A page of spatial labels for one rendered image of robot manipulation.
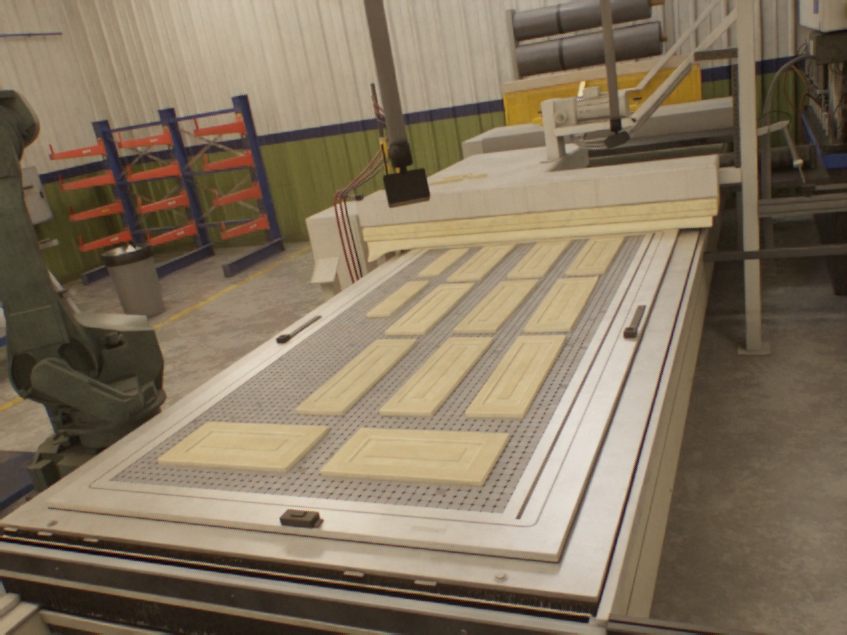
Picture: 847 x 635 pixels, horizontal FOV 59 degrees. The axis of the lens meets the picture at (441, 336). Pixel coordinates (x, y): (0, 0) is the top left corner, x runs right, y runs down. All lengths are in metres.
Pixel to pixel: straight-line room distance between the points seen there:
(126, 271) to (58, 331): 5.00
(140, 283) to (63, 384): 5.10
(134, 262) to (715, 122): 5.57
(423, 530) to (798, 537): 1.81
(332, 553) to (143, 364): 1.78
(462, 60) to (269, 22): 2.59
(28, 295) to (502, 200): 2.67
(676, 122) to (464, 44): 3.32
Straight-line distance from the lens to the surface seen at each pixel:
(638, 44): 7.86
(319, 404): 2.66
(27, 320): 3.19
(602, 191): 4.45
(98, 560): 2.34
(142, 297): 8.23
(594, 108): 5.23
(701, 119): 6.58
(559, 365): 2.67
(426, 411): 2.43
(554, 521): 1.85
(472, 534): 1.84
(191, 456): 2.55
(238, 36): 10.53
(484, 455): 2.12
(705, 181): 4.38
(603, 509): 1.92
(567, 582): 1.71
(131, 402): 3.21
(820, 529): 3.36
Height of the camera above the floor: 1.92
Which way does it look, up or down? 20 degrees down
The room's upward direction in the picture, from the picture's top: 10 degrees counter-clockwise
